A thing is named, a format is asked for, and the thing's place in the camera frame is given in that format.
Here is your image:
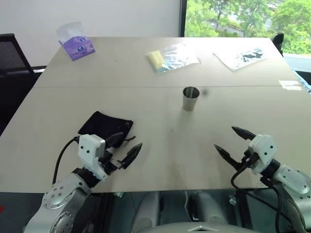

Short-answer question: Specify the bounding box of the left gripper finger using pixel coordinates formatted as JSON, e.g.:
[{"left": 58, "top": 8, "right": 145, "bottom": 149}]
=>
[
  {"left": 104, "top": 132, "right": 125, "bottom": 149},
  {"left": 117, "top": 142, "right": 143, "bottom": 170}
]

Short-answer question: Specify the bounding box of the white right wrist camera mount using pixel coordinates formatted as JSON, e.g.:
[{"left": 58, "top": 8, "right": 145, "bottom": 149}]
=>
[{"left": 247, "top": 133, "right": 278, "bottom": 176}]

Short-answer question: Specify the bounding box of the purple tissue box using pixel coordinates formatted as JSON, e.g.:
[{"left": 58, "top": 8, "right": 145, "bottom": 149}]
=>
[{"left": 56, "top": 21, "right": 96, "bottom": 61}]

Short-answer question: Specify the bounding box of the clear silver plastic bag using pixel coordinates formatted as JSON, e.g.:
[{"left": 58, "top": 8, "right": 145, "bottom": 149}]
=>
[{"left": 212, "top": 46, "right": 268, "bottom": 72}]

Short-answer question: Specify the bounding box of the black chair headrest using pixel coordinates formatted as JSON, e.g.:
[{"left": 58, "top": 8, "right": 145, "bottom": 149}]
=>
[{"left": 270, "top": 31, "right": 285, "bottom": 58}]

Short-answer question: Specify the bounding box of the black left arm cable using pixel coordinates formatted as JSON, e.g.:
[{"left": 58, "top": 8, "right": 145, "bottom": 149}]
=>
[{"left": 52, "top": 136, "right": 81, "bottom": 185}]

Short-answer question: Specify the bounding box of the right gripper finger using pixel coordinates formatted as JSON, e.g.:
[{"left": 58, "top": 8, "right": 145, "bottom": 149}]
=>
[
  {"left": 231, "top": 126, "right": 257, "bottom": 141},
  {"left": 213, "top": 144, "right": 239, "bottom": 168}
]

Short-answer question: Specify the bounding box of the clear bag with yellow cloth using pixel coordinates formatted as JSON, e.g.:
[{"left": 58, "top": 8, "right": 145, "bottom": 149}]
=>
[{"left": 146, "top": 43, "right": 202, "bottom": 73}]

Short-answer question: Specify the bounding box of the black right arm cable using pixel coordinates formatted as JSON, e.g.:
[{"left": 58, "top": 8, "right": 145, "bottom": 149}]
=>
[{"left": 230, "top": 155, "right": 296, "bottom": 230}]

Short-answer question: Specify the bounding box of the grey rounded robot leg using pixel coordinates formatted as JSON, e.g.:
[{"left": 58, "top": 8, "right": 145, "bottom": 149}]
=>
[
  {"left": 132, "top": 191, "right": 161, "bottom": 229},
  {"left": 193, "top": 190, "right": 229, "bottom": 225}
]

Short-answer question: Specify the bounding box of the stainless steel cup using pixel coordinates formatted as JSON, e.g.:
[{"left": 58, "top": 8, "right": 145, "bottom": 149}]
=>
[{"left": 182, "top": 86, "right": 201, "bottom": 112}]

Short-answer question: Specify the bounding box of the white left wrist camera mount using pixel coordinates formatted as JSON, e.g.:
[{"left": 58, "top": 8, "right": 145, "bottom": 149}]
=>
[{"left": 77, "top": 133, "right": 107, "bottom": 182}]

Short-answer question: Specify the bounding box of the black mesh office chair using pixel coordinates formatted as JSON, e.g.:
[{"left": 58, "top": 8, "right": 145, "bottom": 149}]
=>
[{"left": 0, "top": 33, "right": 47, "bottom": 136}]

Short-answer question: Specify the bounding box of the thin white cable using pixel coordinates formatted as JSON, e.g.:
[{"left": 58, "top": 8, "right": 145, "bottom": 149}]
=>
[{"left": 184, "top": 190, "right": 196, "bottom": 220}]

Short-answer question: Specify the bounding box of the blue patterned cloth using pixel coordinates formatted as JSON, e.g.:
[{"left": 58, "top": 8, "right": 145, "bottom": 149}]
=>
[{"left": 294, "top": 69, "right": 311, "bottom": 93}]

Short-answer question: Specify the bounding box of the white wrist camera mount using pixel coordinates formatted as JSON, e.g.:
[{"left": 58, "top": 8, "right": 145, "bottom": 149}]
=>
[
  {"left": 247, "top": 133, "right": 278, "bottom": 176},
  {"left": 77, "top": 133, "right": 107, "bottom": 182}
]

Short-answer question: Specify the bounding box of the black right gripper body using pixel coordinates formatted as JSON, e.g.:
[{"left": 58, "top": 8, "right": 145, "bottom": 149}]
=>
[{"left": 233, "top": 149, "right": 257, "bottom": 171}]

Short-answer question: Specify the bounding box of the black cloth pouch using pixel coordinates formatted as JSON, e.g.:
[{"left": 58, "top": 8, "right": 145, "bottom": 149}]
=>
[{"left": 77, "top": 111, "right": 136, "bottom": 149}]

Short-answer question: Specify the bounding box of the white tape strip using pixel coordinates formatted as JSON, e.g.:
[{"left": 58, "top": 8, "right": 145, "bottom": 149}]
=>
[{"left": 278, "top": 80, "right": 303, "bottom": 91}]

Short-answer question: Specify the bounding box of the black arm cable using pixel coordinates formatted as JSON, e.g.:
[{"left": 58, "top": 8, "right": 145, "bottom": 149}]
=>
[
  {"left": 230, "top": 155, "right": 296, "bottom": 230},
  {"left": 52, "top": 136, "right": 81, "bottom": 185}
]

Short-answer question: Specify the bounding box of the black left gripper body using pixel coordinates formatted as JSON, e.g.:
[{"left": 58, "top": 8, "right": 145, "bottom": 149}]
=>
[{"left": 98, "top": 150, "right": 125, "bottom": 176}]

